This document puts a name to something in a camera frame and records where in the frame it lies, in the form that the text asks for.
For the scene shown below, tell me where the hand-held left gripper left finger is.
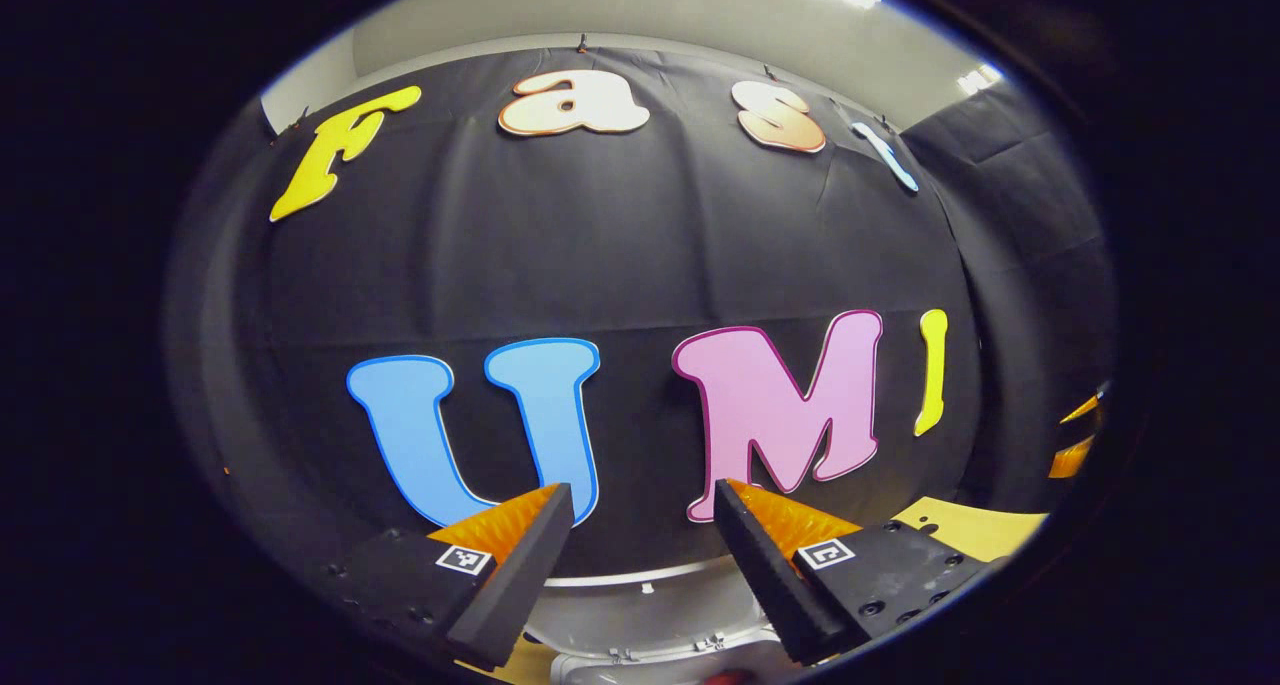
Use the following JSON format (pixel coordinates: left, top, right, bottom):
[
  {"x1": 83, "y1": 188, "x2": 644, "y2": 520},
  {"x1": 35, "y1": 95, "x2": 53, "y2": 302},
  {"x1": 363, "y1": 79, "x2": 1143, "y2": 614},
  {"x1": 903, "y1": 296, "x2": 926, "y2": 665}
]
[{"x1": 320, "y1": 481, "x2": 577, "y2": 671}]

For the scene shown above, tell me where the grey desktop garbage bin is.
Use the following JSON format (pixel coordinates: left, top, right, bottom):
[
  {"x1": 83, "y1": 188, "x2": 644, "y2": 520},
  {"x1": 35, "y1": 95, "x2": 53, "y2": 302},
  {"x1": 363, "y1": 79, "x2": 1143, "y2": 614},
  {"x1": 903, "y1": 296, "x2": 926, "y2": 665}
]
[{"x1": 520, "y1": 553, "x2": 801, "y2": 685}]

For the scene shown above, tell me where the black backdrop cloth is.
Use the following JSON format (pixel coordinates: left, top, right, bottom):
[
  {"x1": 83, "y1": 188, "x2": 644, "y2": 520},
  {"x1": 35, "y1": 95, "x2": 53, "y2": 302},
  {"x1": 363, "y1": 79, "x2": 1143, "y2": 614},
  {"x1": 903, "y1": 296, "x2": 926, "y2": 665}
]
[{"x1": 165, "y1": 45, "x2": 1116, "y2": 581}]

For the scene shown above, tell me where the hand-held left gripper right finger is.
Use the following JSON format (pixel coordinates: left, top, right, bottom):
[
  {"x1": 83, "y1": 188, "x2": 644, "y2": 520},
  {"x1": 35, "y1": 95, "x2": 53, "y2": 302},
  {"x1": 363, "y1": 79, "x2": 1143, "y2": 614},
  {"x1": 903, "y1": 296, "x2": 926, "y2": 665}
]
[{"x1": 712, "y1": 478, "x2": 991, "y2": 666}]

